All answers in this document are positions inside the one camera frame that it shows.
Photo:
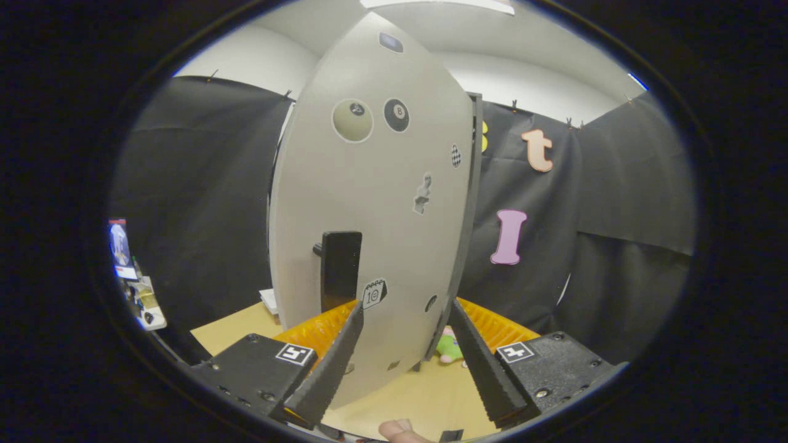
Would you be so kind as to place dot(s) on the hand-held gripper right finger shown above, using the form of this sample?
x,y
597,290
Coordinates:
x,y
483,375

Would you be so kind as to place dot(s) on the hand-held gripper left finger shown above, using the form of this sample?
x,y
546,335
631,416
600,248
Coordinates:
x,y
332,375

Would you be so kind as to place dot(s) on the beige shoe cabinet door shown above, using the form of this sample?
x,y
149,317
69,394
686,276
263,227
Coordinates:
x,y
345,184

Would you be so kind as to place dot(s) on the green plush toy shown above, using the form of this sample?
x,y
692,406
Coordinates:
x,y
448,349

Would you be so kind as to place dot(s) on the white book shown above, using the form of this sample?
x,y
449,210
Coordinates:
x,y
269,301

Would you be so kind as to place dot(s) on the cluttered white desk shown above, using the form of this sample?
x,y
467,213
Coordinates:
x,y
151,311

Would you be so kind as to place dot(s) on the black backdrop cloth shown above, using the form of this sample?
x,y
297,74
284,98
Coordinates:
x,y
203,184

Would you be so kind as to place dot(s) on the large ceiling light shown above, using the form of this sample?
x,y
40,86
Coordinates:
x,y
443,5

